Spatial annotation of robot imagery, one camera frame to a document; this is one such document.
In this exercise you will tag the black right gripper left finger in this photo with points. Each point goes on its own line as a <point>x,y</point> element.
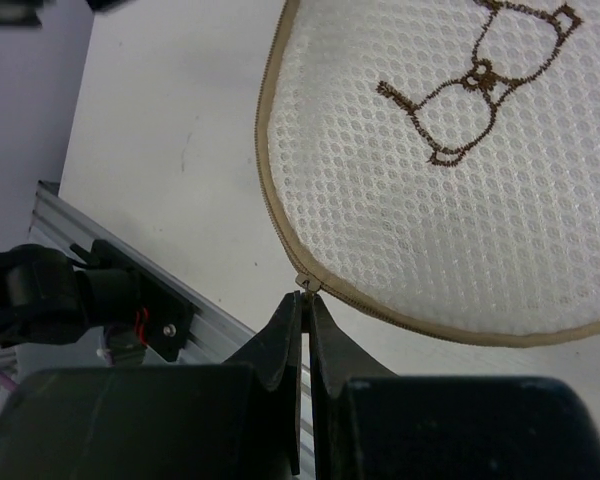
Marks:
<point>261,411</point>

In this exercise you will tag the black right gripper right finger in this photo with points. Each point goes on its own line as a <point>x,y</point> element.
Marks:
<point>335,361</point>

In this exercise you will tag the white mesh laundry bag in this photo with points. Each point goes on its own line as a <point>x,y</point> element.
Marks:
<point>436,164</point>

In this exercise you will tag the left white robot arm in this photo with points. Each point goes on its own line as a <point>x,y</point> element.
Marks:
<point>50,298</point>

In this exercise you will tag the aluminium front rail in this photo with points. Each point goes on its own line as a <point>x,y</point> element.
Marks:
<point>207,335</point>

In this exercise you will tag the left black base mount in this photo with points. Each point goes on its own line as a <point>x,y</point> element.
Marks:
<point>150,325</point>

